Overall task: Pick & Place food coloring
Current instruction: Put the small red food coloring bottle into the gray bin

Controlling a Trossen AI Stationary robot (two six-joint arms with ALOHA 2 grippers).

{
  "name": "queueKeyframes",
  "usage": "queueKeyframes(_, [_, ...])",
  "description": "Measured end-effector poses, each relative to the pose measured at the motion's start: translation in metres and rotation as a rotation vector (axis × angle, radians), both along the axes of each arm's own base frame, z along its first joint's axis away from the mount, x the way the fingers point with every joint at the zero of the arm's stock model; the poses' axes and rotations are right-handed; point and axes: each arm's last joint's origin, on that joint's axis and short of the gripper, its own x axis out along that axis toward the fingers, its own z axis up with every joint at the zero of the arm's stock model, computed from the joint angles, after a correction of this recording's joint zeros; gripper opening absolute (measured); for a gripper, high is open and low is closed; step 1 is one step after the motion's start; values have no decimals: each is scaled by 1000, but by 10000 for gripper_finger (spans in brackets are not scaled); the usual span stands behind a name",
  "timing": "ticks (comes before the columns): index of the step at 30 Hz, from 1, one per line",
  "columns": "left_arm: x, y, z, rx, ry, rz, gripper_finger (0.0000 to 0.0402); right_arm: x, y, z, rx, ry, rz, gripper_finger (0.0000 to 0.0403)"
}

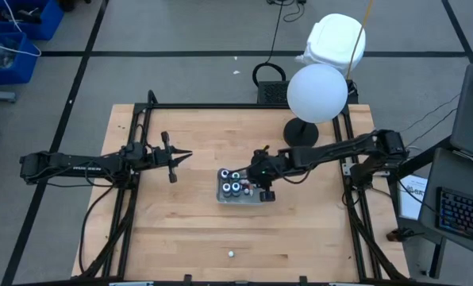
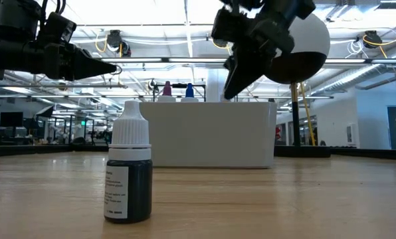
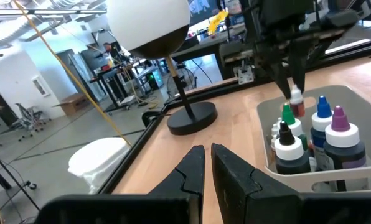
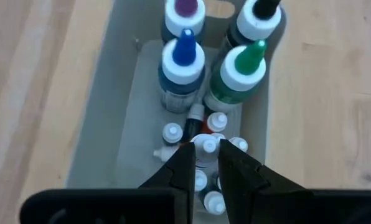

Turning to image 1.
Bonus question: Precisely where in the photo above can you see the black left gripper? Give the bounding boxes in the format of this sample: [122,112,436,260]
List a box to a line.
[152,131,194,184]

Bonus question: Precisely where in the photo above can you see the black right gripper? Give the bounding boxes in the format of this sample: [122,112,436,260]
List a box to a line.
[242,149,282,203]

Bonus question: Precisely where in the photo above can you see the grey plastic tray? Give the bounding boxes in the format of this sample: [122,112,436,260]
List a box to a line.
[215,167,270,207]

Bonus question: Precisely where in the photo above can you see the black vented box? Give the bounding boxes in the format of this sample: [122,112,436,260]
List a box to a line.
[256,79,359,106]

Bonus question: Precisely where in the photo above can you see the white globe lamp black base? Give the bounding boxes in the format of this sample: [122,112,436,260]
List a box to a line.
[283,63,349,152]

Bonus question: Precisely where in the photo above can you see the brown floor object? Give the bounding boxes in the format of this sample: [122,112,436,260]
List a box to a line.
[386,226,414,244]

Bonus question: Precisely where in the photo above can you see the white lidded bucket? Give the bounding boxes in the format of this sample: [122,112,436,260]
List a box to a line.
[294,13,367,79]

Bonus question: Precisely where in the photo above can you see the white printed paper sheet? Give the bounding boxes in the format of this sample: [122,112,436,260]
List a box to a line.
[398,174,430,222]

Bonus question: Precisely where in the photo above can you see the blue plastic storage bin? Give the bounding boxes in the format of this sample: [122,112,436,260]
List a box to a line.
[0,32,40,87]
[0,0,65,41]

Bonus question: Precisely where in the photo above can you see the black floor object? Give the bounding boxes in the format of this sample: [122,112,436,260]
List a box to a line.
[56,0,91,12]

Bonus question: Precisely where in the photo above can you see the grey desk top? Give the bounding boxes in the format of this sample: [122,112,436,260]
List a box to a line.
[417,146,473,261]

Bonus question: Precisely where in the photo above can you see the black desk leg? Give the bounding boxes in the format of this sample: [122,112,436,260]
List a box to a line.
[425,237,447,279]

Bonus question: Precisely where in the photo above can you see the black tool parts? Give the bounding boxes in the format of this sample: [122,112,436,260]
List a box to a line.
[0,6,43,25]

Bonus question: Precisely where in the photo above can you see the black backlit keyboard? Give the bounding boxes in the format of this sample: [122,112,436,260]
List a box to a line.
[436,186,473,244]

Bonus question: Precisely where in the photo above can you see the grey flat panel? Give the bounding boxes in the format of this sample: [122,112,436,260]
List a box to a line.
[449,62,473,164]

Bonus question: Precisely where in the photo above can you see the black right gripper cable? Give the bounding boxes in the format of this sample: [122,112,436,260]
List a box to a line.
[275,165,313,185]

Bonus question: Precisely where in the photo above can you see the black aluminium table frame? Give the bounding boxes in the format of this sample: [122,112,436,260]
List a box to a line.
[71,89,411,286]

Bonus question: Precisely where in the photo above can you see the black hanging cable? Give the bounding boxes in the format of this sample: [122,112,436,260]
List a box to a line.
[266,0,308,23]
[252,0,287,87]

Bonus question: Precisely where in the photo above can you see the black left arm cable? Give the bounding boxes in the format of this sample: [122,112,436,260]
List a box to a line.
[79,184,117,276]

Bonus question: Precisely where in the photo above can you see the yellow hanging cable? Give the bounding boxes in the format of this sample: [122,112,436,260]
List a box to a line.
[345,0,375,80]

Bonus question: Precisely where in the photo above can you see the white cable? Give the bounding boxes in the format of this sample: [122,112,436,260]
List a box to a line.
[0,0,42,57]

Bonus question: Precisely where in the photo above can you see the thin black floor cable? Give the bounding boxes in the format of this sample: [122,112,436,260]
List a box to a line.
[401,93,462,133]

